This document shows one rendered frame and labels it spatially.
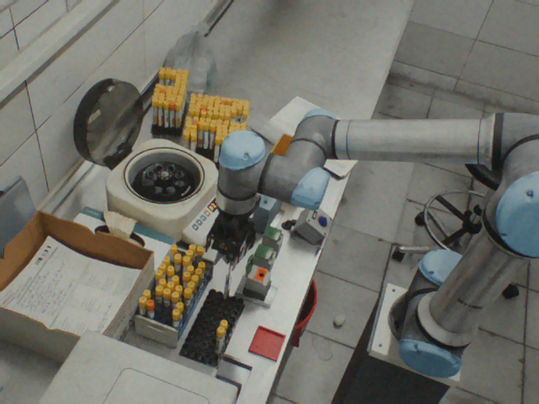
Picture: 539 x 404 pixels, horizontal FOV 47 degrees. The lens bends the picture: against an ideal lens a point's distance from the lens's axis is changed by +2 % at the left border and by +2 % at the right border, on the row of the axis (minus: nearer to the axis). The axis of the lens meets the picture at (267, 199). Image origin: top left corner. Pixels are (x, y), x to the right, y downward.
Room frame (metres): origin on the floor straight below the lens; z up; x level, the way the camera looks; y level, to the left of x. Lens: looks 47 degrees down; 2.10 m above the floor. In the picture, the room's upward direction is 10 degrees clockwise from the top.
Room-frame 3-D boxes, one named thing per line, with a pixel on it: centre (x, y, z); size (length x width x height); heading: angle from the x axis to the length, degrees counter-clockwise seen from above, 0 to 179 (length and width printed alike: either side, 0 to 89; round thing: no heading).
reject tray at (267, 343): (0.71, -0.06, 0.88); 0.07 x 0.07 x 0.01; 78
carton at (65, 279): (0.71, 0.38, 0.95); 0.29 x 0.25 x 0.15; 78
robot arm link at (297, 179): (0.78, -0.04, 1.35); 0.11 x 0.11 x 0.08; 79
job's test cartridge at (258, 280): (0.84, -0.01, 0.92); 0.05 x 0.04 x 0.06; 78
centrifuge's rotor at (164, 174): (1.06, 0.26, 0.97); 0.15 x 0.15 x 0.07
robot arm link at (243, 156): (0.78, 0.05, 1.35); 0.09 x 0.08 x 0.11; 79
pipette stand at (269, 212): (1.08, -0.01, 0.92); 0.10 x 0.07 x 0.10; 163
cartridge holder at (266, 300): (0.84, -0.01, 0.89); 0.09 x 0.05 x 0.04; 78
